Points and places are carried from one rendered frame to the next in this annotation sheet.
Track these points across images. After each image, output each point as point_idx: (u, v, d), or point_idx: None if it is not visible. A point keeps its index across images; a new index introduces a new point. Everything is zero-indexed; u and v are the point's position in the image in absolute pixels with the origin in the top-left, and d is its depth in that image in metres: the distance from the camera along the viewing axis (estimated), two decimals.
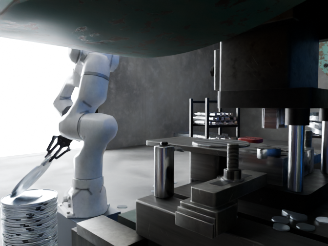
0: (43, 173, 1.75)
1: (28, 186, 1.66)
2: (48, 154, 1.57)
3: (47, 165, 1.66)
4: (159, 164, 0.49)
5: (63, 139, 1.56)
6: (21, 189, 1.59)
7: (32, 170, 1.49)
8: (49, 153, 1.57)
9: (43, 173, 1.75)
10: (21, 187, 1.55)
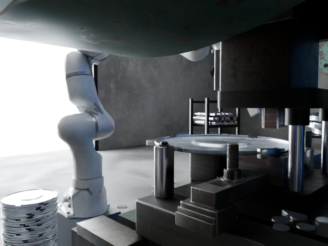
0: (222, 152, 0.48)
1: (260, 147, 0.56)
2: None
3: (178, 146, 0.58)
4: (159, 164, 0.49)
5: None
6: (257, 143, 0.62)
7: (186, 135, 0.75)
8: None
9: (220, 154, 0.48)
10: None
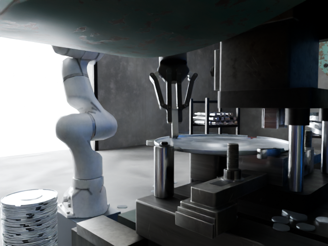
0: (219, 135, 0.76)
1: (188, 139, 0.69)
2: (171, 112, 0.72)
3: (256, 140, 0.67)
4: (159, 164, 0.49)
5: (173, 66, 0.75)
6: (183, 143, 0.62)
7: None
8: (171, 108, 0.72)
9: (220, 136, 0.76)
10: (194, 145, 0.59)
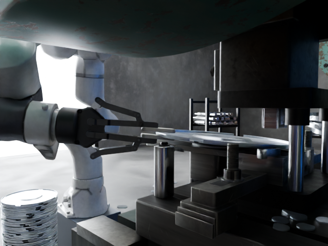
0: (156, 132, 0.61)
1: None
2: (145, 125, 0.61)
3: (187, 133, 0.70)
4: (159, 164, 0.49)
5: None
6: (241, 143, 0.55)
7: (256, 137, 0.72)
8: (140, 126, 0.61)
9: (155, 133, 0.61)
10: (253, 142, 0.57)
